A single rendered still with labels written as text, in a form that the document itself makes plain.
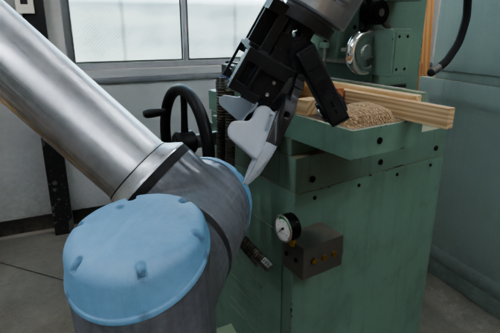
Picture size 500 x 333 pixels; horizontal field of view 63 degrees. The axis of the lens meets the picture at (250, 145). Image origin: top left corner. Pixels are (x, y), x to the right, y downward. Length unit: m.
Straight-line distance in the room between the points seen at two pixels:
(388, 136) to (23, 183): 1.98
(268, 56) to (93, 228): 0.26
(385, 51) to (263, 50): 0.68
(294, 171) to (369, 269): 0.45
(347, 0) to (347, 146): 0.38
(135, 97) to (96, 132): 1.77
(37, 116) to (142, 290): 0.31
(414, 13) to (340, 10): 0.86
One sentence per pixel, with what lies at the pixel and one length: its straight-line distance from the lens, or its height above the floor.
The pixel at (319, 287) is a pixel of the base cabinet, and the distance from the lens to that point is 1.15.
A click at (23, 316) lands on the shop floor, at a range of 1.93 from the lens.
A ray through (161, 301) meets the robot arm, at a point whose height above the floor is 0.84.
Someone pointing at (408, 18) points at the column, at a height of 1.11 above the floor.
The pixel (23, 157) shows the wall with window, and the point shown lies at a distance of 2.40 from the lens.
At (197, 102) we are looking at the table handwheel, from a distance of 0.91.
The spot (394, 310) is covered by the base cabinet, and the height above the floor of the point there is 0.21.
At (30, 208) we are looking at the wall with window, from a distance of 2.50.
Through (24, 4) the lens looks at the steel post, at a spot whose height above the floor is 1.18.
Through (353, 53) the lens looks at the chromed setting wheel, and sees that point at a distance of 1.11.
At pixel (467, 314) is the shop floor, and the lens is 1.93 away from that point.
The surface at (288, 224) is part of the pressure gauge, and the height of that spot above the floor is 0.68.
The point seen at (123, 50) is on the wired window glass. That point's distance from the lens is 2.39.
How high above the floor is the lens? 1.09
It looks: 16 degrees down
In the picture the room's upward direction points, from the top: straight up
